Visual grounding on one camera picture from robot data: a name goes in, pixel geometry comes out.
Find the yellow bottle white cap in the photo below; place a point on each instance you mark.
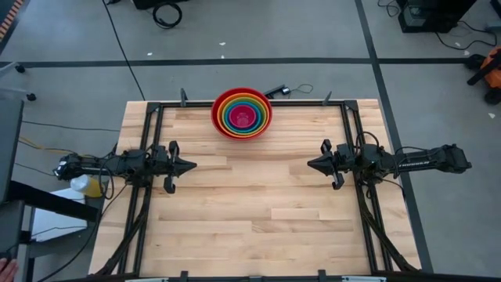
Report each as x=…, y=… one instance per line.
x=88, y=186

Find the green plastic bowl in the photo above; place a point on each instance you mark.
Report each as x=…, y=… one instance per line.
x=224, y=114

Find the black equipment box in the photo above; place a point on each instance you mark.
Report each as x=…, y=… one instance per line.
x=434, y=15

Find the orange vacuum cleaner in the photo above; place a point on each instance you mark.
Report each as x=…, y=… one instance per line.
x=491, y=72

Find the orange plastic bowl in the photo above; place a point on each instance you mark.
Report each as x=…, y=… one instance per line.
x=218, y=116

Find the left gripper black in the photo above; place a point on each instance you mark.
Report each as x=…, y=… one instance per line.
x=168, y=164

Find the small pink plastic bowl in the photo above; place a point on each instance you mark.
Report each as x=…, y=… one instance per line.
x=242, y=116

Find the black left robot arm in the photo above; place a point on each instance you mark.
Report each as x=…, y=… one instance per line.
x=117, y=164

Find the yellow plastic bowl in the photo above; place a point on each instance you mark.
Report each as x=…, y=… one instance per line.
x=220, y=115

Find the black frame clamp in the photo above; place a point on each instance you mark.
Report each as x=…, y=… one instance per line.
x=183, y=98
x=327, y=98

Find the red plastic bowl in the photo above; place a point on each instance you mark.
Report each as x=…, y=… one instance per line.
x=214, y=117

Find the white board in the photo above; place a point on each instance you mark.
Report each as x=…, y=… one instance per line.
x=55, y=219

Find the black aluminium table frame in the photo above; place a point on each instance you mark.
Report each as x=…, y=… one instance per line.
x=368, y=235

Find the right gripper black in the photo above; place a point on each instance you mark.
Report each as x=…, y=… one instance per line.
x=340, y=160

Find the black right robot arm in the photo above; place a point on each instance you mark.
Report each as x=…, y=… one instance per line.
x=415, y=160

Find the grey desk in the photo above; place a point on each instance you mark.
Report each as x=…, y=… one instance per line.
x=9, y=156

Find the person's hand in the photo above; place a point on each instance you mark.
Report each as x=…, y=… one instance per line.
x=7, y=271

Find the teal plastic bowl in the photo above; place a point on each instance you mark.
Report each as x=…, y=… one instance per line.
x=227, y=114

